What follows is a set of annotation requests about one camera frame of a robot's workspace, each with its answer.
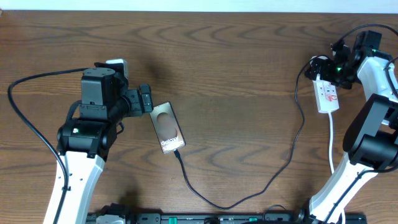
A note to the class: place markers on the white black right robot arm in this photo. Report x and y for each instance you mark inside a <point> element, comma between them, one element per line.
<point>370,142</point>

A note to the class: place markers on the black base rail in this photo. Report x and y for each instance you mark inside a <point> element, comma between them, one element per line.
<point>156,218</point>

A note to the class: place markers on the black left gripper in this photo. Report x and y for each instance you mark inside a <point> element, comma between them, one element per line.
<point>137,106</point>

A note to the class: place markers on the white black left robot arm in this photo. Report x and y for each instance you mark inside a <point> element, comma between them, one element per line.
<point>84,142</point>

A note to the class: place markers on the white power strip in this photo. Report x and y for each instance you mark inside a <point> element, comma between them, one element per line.
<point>325,95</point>

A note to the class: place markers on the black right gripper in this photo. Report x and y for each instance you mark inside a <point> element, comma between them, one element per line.
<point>324,65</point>

